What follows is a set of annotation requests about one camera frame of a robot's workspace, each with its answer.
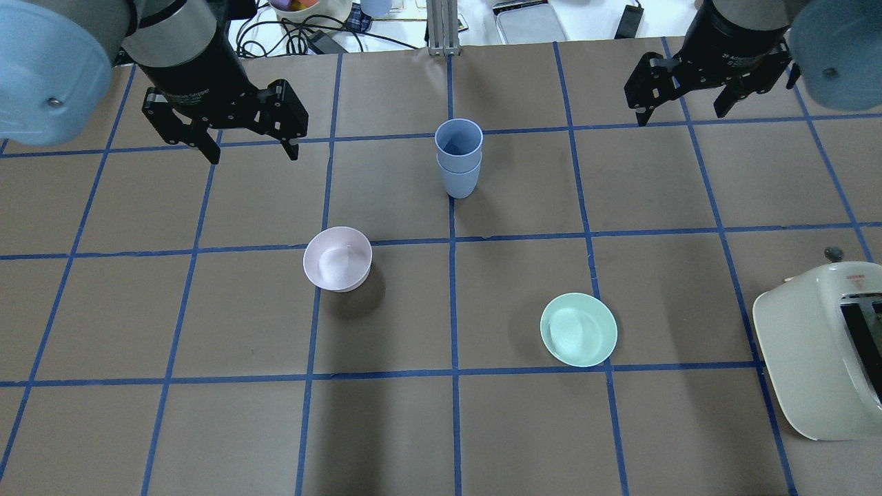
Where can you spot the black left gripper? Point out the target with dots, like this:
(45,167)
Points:
(195,81)

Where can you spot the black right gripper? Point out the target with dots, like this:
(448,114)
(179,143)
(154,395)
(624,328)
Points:
(732,43)

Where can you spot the blue cup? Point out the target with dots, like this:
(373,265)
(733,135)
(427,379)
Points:
(460,185)
(459,143)

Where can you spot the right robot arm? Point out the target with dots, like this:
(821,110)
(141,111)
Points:
(835,46)

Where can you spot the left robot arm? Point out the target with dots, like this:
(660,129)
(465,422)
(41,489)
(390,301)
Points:
(57,60)

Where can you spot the black power adapter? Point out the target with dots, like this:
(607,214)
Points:
(630,21)

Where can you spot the pink bowl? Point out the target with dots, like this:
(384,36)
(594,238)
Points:
(338,259)

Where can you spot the grey kitchen scale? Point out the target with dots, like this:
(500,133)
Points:
(527,22)

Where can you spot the cream toaster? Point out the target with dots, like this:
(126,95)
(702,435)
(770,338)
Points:
(820,338)

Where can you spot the green bowl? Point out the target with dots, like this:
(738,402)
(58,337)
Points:
(579,330)

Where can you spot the aluminium frame post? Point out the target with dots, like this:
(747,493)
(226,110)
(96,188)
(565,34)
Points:
(443,28)

